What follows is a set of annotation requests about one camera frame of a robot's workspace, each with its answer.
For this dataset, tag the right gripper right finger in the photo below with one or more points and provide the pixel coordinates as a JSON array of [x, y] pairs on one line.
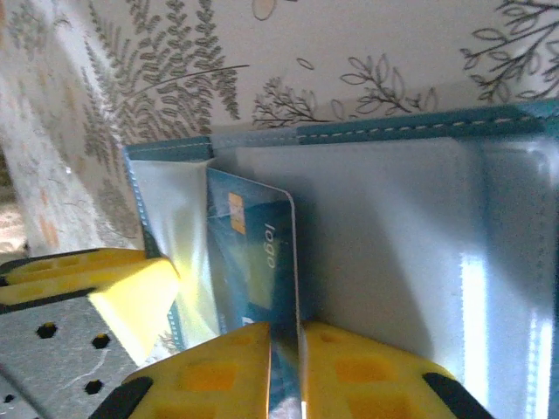
[[358, 384]]

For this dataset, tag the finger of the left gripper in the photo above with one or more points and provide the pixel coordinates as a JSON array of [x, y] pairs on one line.
[[57, 331]]

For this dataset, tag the floral tablecloth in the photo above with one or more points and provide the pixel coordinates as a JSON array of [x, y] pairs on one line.
[[349, 35]]

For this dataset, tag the teal card holder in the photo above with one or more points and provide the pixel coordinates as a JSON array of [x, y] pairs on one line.
[[393, 218]]

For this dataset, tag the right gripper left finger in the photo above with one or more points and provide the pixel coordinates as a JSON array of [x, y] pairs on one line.
[[209, 384]]

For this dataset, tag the blue credit card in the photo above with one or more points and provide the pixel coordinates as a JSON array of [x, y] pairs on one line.
[[262, 244]]

